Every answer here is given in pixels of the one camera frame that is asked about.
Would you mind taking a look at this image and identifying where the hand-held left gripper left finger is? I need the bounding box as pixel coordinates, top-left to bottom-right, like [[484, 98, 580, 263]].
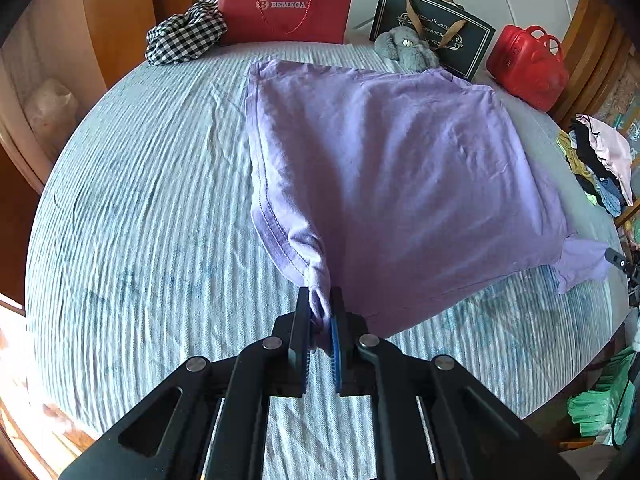
[[59, 287, 318, 480]]

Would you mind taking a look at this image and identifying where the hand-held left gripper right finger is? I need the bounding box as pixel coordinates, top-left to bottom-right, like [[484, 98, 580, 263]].
[[329, 287, 581, 480]]

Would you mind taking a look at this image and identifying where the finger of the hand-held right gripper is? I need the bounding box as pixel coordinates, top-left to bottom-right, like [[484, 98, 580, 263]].
[[605, 247, 640, 286]]

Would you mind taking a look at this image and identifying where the purple t-shirt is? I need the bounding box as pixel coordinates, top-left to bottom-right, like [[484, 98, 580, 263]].
[[245, 58, 610, 352]]

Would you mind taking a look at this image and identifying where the pile of assorted clothes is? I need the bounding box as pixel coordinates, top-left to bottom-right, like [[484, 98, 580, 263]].
[[556, 114, 634, 218]]

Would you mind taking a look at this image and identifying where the green cloth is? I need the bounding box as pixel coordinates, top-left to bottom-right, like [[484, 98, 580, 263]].
[[567, 345, 636, 438]]

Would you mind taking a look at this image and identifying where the striped light blue bed sheet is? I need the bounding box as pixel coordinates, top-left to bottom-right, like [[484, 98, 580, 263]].
[[25, 40, 628, 480]]

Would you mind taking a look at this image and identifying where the wooden headboard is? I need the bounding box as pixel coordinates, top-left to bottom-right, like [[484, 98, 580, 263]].
[[550, 0, 636, 128]]

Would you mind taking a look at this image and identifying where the red plastic handbag case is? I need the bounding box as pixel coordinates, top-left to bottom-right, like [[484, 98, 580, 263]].
[[486, 24, 570, 112]]

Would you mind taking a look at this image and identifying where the dark green gift bag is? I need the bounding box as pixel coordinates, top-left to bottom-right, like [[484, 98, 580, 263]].
[[369, 0, 496, 83]]

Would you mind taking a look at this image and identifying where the grey plush toy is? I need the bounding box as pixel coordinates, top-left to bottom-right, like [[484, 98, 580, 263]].
[[375, 26, 441, 72]]

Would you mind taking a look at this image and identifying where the black white checkered cloth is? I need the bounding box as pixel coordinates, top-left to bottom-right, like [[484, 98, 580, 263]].
[[145, 0, 229, 67]]

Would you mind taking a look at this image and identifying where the red paper gift bag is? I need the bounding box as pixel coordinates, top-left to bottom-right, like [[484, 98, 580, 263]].
[[217, 0, 355, 46]]

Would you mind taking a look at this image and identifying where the white plastic bag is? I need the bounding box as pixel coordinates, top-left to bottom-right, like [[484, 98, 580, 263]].
[[24, 78, 81, 151]]

